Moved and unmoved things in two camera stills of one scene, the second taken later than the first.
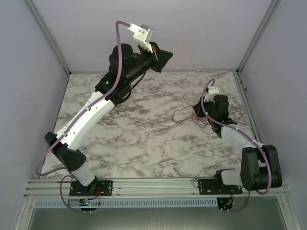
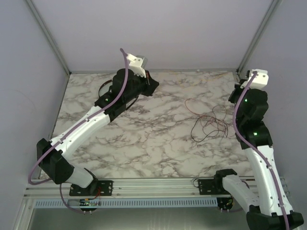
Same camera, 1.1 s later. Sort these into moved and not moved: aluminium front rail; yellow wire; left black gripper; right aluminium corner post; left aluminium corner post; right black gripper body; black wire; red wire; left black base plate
Moved: left black gripper; right black gripper body; black wire; yellow wire; red wire
Not moved: right aluminium corner post; left aluminium corner post; aluminium front rail; left black base plate
